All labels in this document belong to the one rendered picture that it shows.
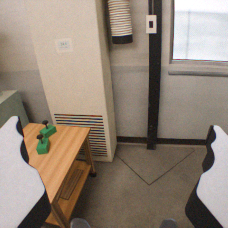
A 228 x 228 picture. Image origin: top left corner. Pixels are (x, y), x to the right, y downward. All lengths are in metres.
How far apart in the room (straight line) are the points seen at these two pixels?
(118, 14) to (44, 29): 0.53
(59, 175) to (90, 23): 0.96
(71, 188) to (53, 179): 0.37
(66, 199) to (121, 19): 1.31
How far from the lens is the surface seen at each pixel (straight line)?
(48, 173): 1.10
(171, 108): 1.72
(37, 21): 1.41
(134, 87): 1.63
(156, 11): 1.41
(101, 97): 1.38
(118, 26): 1.32
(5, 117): 1.82
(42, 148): 1.21
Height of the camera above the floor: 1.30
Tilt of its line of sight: 31 degrees down
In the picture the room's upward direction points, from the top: 5 degrees counter-clockwise
